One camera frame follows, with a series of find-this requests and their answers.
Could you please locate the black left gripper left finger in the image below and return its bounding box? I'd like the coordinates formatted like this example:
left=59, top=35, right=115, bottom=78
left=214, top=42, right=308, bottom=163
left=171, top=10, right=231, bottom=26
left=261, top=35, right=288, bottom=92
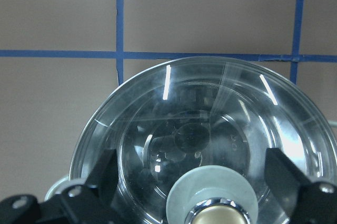
left=84, top=149, right=117, bottom=206

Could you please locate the glass pot lid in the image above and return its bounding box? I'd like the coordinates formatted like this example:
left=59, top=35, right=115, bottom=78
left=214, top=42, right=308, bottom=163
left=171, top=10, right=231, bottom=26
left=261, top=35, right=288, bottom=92
left=70, top=57, right=336, bottom=223

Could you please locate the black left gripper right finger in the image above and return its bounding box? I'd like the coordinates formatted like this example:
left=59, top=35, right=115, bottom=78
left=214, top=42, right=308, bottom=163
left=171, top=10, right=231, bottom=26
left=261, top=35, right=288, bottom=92
left=265, top=148, right=312, bottom=215

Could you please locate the pale green electric pot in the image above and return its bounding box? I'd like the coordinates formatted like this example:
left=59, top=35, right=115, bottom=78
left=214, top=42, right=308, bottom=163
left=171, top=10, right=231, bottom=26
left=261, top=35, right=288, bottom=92
left=44, top=120, right=336, bottom=201

